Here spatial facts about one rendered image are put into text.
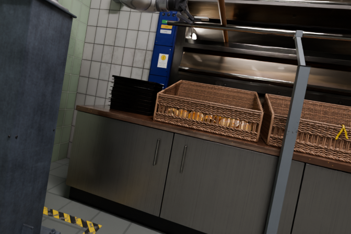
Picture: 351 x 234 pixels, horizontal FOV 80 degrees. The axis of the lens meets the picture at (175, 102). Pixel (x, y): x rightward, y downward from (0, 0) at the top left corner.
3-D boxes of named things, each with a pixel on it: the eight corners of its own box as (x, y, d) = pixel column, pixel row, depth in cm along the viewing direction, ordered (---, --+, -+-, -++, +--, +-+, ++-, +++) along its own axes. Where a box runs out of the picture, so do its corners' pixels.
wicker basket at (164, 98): (173, 115, 161) (179, 79, 160) (250, 130, 147) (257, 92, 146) (150, 120, 114) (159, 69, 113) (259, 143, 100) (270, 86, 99)
